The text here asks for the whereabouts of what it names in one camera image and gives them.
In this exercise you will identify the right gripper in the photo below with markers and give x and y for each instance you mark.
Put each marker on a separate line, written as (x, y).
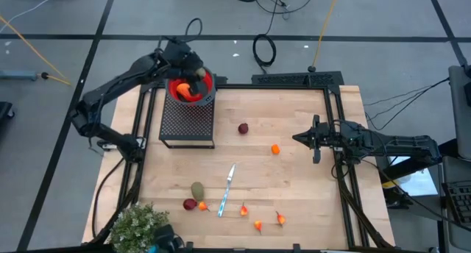
(333, 139)

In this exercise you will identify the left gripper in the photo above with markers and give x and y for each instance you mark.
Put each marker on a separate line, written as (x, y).
(184, 65)

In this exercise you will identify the orange red bell pepper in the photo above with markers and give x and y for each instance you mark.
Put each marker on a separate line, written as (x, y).
(185, 91)

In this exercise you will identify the red collapsible bowl grey rim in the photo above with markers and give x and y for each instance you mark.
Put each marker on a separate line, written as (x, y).
(209, 98)

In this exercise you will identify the small orange mandarin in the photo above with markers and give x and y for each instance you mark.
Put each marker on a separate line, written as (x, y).
(275, 149)

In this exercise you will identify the dark red pomegranate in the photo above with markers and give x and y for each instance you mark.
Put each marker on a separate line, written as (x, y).
(243, 128)
(189, 204)

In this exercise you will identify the long green-brown kiwi fruit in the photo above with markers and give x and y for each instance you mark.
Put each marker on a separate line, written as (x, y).
(197, 191)

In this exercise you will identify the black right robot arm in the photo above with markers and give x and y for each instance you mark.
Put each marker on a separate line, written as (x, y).
(397, 144)

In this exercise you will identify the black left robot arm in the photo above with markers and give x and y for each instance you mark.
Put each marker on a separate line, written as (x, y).
(110, 87)

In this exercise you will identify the black perforated metal shelf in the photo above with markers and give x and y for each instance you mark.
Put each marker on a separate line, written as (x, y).
(187, 124)

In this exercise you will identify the black perforated metal plate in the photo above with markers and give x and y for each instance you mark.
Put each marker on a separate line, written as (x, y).
(294, 78)

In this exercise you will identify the black table clamp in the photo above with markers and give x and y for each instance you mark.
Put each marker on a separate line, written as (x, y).
(294, 246)
(189, 245)

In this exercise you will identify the white paper sheet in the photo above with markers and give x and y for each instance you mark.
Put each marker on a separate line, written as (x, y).
(416, 183)

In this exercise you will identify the grey desk unit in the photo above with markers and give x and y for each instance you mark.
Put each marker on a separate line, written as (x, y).
(460, 109)

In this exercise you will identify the potted green plant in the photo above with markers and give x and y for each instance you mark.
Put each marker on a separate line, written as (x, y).
(138, 229)

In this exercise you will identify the black keyboard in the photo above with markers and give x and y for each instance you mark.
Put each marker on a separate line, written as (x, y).
(460, 205)

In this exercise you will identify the grey stand base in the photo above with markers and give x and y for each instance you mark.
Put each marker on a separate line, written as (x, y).
(18, 75)

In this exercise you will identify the black caster base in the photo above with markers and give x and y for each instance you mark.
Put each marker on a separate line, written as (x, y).
(5, 109)

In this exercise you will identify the black table frame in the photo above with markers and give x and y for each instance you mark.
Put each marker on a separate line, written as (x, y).
(265, 87)

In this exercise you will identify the black diagonal frame strut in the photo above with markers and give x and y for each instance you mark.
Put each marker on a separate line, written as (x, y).
(404, 168)

